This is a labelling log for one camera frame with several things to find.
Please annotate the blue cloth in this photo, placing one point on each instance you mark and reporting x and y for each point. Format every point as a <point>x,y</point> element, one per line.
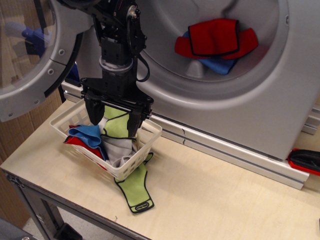
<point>87,137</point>
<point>217,65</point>

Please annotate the red cloth black trim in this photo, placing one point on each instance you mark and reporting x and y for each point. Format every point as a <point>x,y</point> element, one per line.
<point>221,38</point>

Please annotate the white plastic basket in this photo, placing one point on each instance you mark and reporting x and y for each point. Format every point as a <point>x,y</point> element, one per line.
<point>146,136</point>

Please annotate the aluminium extrusion rail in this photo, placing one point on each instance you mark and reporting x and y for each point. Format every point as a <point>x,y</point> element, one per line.
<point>225,152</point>

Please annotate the blue cloth in basket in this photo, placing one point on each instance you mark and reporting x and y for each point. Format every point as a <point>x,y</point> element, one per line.
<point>87,137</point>

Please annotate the grey toy washing machine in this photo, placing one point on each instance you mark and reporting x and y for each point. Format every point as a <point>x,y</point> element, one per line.
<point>288,32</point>

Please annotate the red and black clamp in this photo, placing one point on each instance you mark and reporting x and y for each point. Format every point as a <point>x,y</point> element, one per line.
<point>305,160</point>

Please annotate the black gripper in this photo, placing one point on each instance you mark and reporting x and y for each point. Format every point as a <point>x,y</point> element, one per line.
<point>118,90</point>

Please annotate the blue object behind door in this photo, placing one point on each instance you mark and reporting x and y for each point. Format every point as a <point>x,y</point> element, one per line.
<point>35,41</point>

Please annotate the grey cloth in basket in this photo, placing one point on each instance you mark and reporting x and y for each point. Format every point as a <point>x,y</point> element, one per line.
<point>116,141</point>

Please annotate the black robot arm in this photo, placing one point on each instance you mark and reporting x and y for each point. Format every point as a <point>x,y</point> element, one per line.
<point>118,31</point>

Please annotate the red cloth in basket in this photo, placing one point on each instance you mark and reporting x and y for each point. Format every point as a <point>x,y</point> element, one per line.
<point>80,143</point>

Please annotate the round washing machine door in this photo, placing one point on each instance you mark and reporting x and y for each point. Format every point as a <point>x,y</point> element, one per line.
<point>27,80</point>

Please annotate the grey metal table frame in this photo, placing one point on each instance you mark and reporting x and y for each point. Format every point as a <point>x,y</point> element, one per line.
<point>43,207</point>

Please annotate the green cloth black trim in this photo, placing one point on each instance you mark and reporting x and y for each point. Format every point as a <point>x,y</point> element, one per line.
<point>134,186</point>

